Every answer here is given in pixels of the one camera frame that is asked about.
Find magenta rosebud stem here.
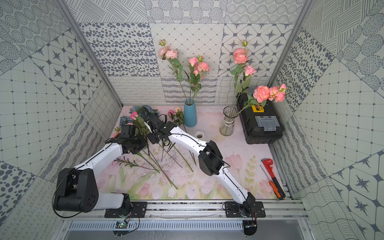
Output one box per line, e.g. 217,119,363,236
168,110,185,126

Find blue grey rose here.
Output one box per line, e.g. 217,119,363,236
120,105,159,126

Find pink flower bunch on table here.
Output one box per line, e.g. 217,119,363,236
159,143,195,173

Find peach rosebud stem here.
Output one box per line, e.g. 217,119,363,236
175,107,182,114

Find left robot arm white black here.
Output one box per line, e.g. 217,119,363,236
52,124,147,215

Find red orange pliers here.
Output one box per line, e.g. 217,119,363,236
261,159,286,200

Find pink carnation spray stem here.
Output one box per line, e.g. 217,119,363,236
159,39,187,100

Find clear glass vase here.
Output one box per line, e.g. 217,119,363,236
219,106,239,136

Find pink rose single stem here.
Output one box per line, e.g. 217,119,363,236
185,57,199,100

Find tall blue ceramic vase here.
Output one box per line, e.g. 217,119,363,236
184,99,198,128

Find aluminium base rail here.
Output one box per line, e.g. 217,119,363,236
61,198,310,221

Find large pink peony spray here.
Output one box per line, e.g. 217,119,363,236
230,40,248,106

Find black toolbox yellow label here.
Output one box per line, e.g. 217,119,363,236
237,93,285,145

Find small white ribbed vase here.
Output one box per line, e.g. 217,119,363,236
195,132,205,139

